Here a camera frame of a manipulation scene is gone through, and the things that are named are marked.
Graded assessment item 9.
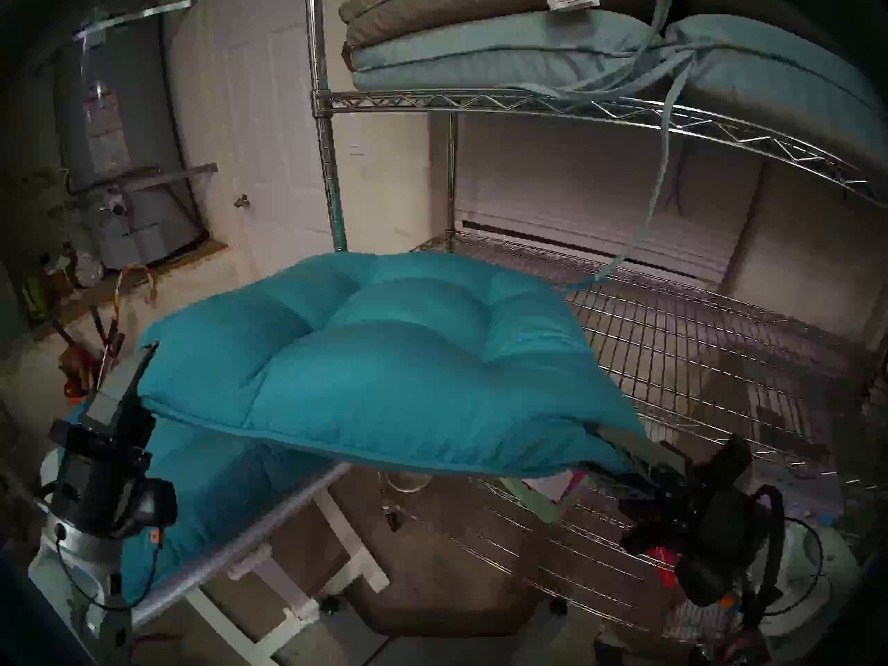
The grey water heater tank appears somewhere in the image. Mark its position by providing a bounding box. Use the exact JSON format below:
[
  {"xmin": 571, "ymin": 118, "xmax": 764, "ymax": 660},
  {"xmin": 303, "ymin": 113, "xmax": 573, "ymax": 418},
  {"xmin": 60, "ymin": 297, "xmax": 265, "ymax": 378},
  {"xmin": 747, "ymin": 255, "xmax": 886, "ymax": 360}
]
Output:
[{"xmin": 55, "ymin": 12, "xmax": 202, "ymax": 270}]

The red yellow striped cable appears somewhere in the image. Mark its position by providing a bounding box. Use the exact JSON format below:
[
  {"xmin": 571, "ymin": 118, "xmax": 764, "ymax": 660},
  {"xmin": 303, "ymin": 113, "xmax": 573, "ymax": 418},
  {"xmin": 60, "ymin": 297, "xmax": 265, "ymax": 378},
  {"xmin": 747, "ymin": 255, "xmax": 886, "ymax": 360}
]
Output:
[{"xmin": 114, "ymin": 264, "xmax": 157, "ymax": 318}]

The white folding table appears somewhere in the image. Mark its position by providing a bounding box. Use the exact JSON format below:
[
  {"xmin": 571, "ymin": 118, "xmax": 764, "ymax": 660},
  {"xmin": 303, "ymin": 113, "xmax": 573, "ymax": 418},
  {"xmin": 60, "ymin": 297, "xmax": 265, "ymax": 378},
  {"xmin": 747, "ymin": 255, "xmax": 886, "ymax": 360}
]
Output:
[{"xmin": 38, "ymin": 450, "xmax": 391, "ymax": 666}]

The teal tufted seat cushion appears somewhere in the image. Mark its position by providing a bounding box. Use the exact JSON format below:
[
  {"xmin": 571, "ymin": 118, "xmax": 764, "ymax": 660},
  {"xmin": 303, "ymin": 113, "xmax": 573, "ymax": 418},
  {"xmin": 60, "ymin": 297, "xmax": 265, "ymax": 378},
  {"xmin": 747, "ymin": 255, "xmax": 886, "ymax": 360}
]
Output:
[
  {"xmin": 137, "ymin": 250, "xmax": 651, "ymax": 479},
  {"xmin": 66, "ymin": 401, "xmax": 342, "ymax": 606}
]

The pale blue tie cushion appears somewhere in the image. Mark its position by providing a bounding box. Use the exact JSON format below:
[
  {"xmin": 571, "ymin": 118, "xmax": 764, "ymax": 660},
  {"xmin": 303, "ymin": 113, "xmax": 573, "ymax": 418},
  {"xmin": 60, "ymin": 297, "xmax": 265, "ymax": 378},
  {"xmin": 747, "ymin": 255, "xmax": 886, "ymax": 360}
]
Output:
[{"xmin": 350, "ymin": 9, "xmax": 888, "ymax": 287}]

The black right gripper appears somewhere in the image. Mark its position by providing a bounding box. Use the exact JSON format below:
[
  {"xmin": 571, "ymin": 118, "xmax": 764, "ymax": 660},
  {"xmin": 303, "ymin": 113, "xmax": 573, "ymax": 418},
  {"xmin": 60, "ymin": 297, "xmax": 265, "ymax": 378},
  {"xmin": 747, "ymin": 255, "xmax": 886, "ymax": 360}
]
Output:
[{"xmin": 595, "ymin": 424, "xmax": 788, "ymax": 608}]

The white panel door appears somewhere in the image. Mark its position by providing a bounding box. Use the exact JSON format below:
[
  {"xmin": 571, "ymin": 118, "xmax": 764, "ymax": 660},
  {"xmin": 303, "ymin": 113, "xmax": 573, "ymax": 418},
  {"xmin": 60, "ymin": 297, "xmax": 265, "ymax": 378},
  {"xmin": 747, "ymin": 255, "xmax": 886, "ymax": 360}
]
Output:
[{"xmin": 208, "ymin": 0, "xmax": 341, "ymax": 277}]

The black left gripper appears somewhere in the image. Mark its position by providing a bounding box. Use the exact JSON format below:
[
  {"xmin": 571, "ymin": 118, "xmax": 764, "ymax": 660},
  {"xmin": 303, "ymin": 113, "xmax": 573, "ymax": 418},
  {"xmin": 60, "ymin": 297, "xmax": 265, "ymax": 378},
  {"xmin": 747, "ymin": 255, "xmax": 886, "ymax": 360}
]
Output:
[{"xmin": 38, "ymin": 341, "xmax": 179, "ymax": 540}]

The red plastic package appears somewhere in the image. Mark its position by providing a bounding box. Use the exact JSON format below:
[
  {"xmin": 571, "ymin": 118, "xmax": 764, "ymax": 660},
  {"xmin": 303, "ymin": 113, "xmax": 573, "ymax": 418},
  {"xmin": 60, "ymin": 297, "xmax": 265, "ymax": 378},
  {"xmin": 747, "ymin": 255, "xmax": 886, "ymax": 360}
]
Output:
[{"xmin": 644, "ymin": 545, "xmax": 679, "ymax": 590}]

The purple zigzag-edged paper sheet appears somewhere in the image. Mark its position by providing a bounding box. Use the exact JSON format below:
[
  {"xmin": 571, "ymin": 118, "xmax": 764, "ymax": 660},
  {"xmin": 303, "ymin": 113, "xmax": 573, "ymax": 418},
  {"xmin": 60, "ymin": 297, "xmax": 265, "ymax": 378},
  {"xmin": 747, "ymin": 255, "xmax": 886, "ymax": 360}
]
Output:
[{"xmin": 545, "ymin": 470, "xmax": 590, "ymax": 504}]

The metal heater strap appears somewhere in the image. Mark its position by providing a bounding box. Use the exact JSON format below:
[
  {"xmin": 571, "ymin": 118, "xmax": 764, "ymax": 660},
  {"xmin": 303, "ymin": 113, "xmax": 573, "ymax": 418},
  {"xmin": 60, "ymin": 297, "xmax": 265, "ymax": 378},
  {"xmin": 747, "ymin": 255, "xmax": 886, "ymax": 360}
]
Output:
[
  {"xmin": 49, "ymin": 162, "xmax": 219, "ymax": 214},
  {"xmin": 76, "ymin": 0, "xmax": 198, "ymax": 41}
]

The black handled screwdriver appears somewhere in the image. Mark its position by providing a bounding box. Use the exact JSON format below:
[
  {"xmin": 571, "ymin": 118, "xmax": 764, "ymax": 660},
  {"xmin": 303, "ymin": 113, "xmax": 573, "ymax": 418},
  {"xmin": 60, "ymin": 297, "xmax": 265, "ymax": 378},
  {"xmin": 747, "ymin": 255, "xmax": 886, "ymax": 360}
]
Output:
[{"xmin": 97, "ymin": 332, "xmax": 127, "ymax": 381}]

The chrome wire shelf rack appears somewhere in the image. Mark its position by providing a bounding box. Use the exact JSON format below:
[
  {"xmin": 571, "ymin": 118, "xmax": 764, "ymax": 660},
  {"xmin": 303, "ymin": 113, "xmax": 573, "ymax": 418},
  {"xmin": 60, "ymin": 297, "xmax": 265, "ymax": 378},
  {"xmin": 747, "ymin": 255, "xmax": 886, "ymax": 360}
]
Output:
[{"xmin": 305, "ymin": 0, "xmax": 888, "ymax": 644}]

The tan flat cushion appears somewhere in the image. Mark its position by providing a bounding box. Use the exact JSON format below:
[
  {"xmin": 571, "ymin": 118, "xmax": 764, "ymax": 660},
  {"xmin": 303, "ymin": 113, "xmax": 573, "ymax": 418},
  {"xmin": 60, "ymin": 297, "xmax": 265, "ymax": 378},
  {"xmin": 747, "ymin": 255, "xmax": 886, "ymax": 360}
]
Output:
[{"xmin": 339, "ymin": 0, "xmax": 667, "ymax": 48}]

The crumpled aluminium foil ball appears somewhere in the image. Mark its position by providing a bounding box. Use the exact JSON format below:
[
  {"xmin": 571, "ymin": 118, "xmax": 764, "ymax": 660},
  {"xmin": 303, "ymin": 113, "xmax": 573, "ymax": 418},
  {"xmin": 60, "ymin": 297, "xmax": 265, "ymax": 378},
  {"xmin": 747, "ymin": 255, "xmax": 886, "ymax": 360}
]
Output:
[{"xmin": 73, "ymin": 247, "xmax": 105, "ymax": 287}]

